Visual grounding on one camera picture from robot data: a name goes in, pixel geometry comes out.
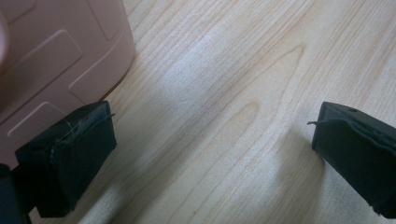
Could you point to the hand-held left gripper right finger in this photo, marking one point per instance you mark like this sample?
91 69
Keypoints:
358 158

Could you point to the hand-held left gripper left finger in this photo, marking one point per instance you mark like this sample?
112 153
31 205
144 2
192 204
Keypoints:
71 165

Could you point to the pink plastic bin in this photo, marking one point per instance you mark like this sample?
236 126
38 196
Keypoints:
56 62

